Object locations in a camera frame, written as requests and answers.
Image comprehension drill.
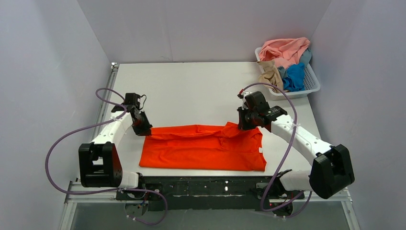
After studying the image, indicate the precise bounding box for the orange t shirt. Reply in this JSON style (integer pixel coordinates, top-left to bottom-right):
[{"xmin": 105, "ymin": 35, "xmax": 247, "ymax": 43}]
[{"xmin": 139, "ymin": 122, "xmax": 267, "ymax": 172}]

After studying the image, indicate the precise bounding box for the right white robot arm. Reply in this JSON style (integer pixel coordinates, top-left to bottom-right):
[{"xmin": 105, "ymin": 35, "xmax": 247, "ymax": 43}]
[{"xmin": 237, "ymin": 106, "xmax": 355, "ymax": 199}]

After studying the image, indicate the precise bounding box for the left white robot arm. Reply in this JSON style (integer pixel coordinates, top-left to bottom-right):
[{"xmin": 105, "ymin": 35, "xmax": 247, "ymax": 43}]
[{"xmin": 79, "ymin": 109, "xmax": 152, "ymax": 188}]

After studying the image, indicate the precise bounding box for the beige t shirt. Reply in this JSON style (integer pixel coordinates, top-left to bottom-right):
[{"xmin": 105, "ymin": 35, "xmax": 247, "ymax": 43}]
[{"xmin": 257, "ymin": 60, "xmax": 283, "ymax": 93}]

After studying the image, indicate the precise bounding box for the blue t shirt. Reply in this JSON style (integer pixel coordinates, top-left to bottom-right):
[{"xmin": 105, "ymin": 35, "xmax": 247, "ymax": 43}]
[{"xmin": 282, "ymin": 63, "xmax": 305, "ymax": 92}]

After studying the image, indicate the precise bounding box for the white plastic laundry basket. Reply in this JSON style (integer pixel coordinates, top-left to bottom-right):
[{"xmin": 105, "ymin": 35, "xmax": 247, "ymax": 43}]
[{"xmin": 269, "ymin": 64, "xmax": 321, "ymax": 101}]

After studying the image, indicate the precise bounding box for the pink t shirt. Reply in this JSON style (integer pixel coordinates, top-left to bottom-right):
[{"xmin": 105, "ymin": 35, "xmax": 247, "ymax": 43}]
[{"xmin": 258, "ymin": 37, "xmax": 311, "ymax": 69}]

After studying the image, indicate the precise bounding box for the grey teal t shirt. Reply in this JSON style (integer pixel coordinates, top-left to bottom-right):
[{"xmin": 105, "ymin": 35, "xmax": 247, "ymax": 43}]
[{"xmin": 277, "ymin": 48, "xmax": 312, "ymax": 79}]

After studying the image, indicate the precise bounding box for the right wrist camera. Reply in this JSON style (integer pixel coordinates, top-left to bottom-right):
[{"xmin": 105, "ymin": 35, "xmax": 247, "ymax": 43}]
[{"xmin": 237, "ymin": 91, "xmax": 288, "ymax": 116}]

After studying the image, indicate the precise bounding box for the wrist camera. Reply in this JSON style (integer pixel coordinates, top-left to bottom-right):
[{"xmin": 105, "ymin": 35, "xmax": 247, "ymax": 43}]
[
  {"xmin": 111, "ymin": 93, "xmax": 147, "ymax": 113},
  {"xmin": 237, "ymin": 91, "xmax": 288, "ymax": 116}
]

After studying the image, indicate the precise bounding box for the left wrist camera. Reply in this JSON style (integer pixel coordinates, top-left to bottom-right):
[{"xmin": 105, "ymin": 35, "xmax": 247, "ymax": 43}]
[{"xmin": 111, "ymin": 93, "xmax": 147, "ymax": 113}]

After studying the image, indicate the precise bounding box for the aluminium frame rail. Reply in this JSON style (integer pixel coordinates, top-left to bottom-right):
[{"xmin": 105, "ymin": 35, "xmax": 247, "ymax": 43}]
[{"xmin": 58, "ymin": 63, "xmax": 361, "ymax": 230}]

